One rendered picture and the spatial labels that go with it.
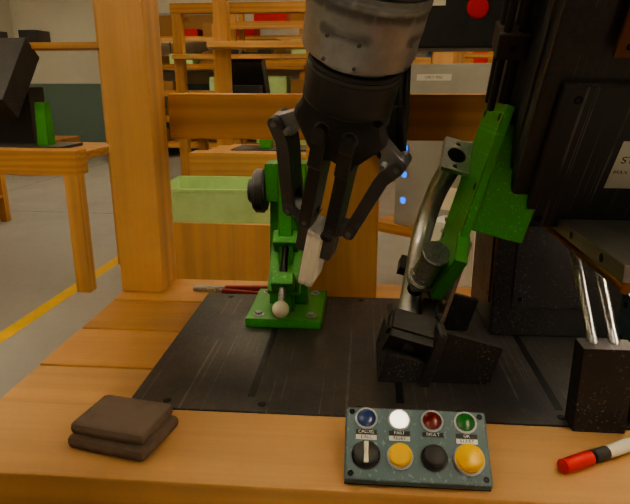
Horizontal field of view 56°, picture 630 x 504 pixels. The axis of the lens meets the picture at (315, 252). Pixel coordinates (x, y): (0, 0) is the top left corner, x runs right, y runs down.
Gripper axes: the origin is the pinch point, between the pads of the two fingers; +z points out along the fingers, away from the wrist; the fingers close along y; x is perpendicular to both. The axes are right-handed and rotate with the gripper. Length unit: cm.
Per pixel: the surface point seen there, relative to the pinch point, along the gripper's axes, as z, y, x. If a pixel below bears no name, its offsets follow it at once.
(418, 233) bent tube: 15.3, 6.7, 30.4
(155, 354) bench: 39.1, -24.3, 6.4
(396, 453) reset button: 14.6, 15.0, -7.2
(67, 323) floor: 226, -166, 119
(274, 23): 230, -292, 622
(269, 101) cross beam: 17, -32, 56
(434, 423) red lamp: 13.9, 17.5, -2.3
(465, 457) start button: 13.3, 21.4, -5.0
